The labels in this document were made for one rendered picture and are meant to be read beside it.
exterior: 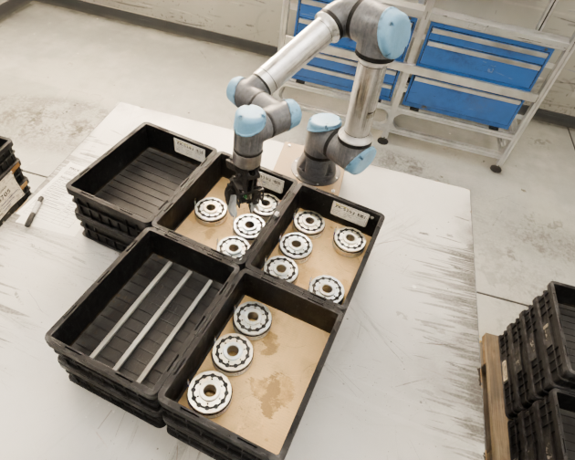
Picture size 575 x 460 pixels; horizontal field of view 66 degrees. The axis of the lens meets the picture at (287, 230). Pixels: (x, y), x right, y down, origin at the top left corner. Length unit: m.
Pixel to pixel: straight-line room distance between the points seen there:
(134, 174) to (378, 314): 0.94
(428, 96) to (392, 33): 1.92
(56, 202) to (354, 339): 1.13
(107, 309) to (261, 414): 0.49
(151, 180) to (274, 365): 0.78
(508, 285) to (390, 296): 1.36
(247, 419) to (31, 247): 0.92
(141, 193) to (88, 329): 0.51
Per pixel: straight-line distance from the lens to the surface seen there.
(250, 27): 4.15
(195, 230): 1.42
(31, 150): 3.21
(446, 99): 3.21
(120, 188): 1.58
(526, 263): 2.98
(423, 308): 1.55
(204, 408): 1.10
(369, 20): 1.32
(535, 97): 3.23
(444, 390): 1.43
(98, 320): 1.28
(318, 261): 1.38
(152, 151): 1.71
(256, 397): 1.15
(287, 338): 1.22
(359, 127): 1.45
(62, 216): 1.71
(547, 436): 1.91
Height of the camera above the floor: 1.90
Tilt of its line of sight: 48 degrees down
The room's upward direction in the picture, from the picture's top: 10 degrees clockwise
